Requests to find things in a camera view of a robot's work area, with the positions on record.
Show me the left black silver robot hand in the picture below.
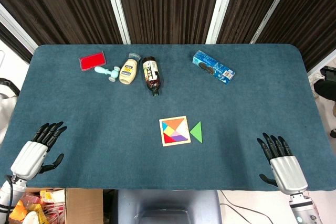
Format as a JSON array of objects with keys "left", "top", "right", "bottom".
[{"left": 10, "top": 121, "right": 68, "bottom": 180}]

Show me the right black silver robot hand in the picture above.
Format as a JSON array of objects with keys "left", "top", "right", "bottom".
[{"left": 256, "top": 132, "right": 309, "bottom": 195}]

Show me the green triangle piece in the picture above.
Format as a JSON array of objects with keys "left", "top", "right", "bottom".
[{"left": 189, "top": 121, "right": 204, "bottom": 144}]

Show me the wooden tangram puzzle tray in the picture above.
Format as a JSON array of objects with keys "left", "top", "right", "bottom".
[{"left": 159, "top": 115, "right": 192, "bottom": 147}]

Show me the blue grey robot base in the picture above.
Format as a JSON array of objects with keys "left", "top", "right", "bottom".
[{"left": 117, "top": 189, "right": 223, "bottom": 224}]

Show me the purple parallelogram tangram piece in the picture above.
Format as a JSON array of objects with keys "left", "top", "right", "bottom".
[{"left": 171, "top": 134, "right": 188, "bottom": 143}]

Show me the orange triangle puzzle piece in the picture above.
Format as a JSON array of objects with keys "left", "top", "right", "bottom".
[{"left": 161, "top": 118, "right": 185, "bottom": 132}]

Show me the yellow square tangram piece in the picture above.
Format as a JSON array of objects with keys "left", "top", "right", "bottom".
[{"left": 163, "top": 125, "right": 177, "bottom": 138}]

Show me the yellow snack package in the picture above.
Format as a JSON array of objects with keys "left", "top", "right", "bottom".
[{"left": 39, "top": 190, "right": 66, "bottom": 204}]

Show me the orange snack bag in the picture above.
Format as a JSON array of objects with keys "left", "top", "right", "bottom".
[{"left": 9, "top": 199, "right": 29, "bottom": 222}]

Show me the brown cardboard box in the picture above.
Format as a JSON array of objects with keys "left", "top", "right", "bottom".
[{"left": 9, "top": 188, "right": 103, "bottom": 224}]

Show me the black curved chair armrest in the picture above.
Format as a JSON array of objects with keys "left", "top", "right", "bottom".
[{"left": 0, "top": 78, "right": 20, "bottom": 97}]

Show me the teal table cloth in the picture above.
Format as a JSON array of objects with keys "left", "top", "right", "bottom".
[{"left": 0, "top": 44, "right": 336, "bottom": 191}]

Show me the red flat plastic case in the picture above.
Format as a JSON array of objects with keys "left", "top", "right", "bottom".
[{"left": 78, "top": 51, "right": 107, "bottom": 72}]

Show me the light blue toy faucet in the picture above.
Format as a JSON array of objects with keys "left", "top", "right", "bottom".
[{"left": 94, "top": 66, "right": 121, "bottom": 82}]

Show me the blue cookie box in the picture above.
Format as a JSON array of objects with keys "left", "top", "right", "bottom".
[{"left": 192, "top": 50, "right": 236, "bottom": 86}]

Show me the cream mayonnaise squeeze bottle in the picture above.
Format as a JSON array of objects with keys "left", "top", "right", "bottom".
[{"left": 119, "top": 52, "right": 140, "bottom": 86}]

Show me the dark sauce bottle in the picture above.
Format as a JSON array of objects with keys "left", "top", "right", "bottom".
[{"left": 142, "top": 56, "right": 161, "bottom": 97}]

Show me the dark brown curtain panel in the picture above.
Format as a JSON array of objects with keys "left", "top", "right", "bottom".
[
  {"left": 114, "top": 0, "right": 224, "bottom": 45},
  {"left": 0, "top": 0, "right": 124, "bottom": 47},
  {"left": 216, "top": 0, "right": 292, "bottom": 45},
  {"left": 256, "top": 0, "right": 336, "bottom": 72}
]

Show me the black floor cable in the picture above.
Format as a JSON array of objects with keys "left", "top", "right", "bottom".
[{"left": 219, "top": 189, "right": 289, "bottom": 224}]

